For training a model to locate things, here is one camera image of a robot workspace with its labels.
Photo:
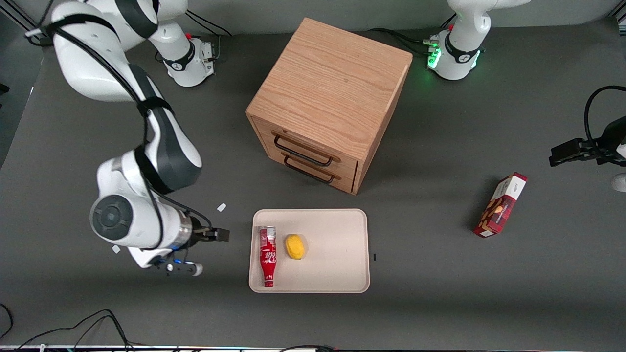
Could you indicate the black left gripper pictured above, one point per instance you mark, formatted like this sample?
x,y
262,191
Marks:
x,y
608,145

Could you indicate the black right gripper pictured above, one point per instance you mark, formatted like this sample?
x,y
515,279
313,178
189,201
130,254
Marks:
x,y
200,233

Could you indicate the red coke bottle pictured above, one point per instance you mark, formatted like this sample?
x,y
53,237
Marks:
x,y
268,256

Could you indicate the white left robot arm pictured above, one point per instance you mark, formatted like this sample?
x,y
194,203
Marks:
x,y
462,49

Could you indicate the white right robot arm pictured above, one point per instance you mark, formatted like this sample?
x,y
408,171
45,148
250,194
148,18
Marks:
x,y
83,68

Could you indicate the beige plastic tray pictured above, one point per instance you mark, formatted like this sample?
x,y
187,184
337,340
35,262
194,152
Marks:
x,y
337,254

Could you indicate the yellow lemon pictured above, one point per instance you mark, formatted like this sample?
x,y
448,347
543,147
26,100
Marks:
x,y
295,247

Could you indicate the red cookie box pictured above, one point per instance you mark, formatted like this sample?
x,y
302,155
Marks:
x,y
500,208

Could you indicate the wooden drawer cabinet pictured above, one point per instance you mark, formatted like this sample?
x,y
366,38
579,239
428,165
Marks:
x,y
332,83

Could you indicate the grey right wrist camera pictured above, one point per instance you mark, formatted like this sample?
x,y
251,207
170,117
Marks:
x,y
181,267

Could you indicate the black aluminium frame rail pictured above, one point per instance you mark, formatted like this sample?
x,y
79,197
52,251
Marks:
x,y
19,18

